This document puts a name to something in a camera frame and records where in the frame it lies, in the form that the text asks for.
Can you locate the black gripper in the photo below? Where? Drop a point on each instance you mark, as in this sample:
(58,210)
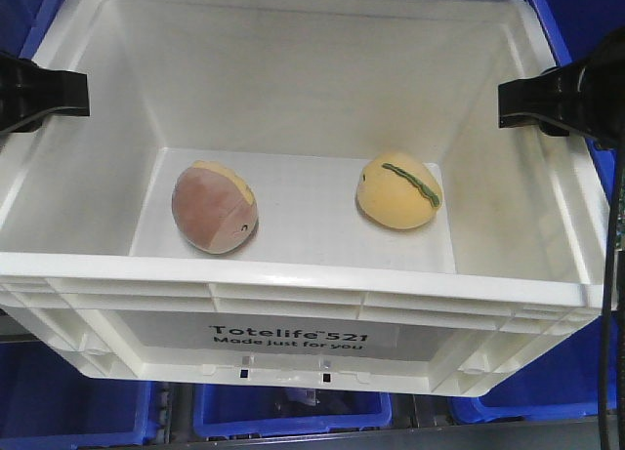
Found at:
(583,97)

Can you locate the blue storage bin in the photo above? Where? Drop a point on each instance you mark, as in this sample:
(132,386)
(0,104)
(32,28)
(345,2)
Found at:
(561,384)
(225,412)
(47,404)

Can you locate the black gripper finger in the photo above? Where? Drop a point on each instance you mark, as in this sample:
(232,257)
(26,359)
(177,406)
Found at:
(30,93)

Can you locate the white plastic tote box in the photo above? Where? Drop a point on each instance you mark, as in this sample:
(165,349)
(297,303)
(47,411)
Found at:
(296,97)

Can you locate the yellow plush ball toy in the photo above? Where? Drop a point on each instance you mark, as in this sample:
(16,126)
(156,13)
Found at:
(397,191)

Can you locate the blue storage bin middle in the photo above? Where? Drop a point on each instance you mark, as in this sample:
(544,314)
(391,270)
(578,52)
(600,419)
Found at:
(225,412)

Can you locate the pink plush ball toy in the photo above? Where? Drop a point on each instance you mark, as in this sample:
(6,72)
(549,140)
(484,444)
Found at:
(214,209)

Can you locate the blue storage bin left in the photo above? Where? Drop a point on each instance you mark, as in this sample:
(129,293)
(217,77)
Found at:
(47,404)

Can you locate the blue storage bin right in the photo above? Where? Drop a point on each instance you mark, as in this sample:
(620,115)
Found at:
(561,384)

